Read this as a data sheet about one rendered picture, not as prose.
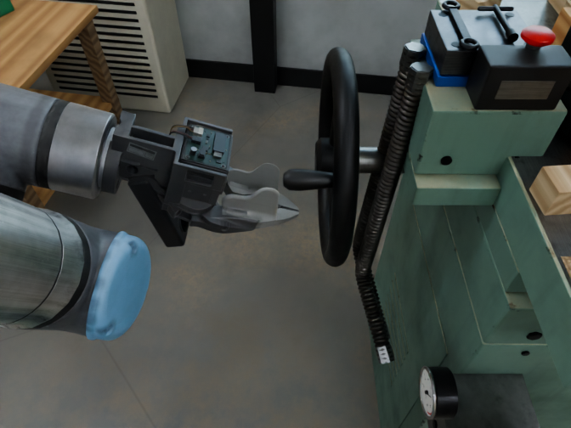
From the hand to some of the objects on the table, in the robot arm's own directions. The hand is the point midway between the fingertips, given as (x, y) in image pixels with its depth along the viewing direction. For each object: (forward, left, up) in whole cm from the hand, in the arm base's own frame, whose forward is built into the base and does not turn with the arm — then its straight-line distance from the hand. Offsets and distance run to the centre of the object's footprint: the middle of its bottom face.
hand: (285, 214), depth 54 cm
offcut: (-3, -28, +6) cm, 28 cm away
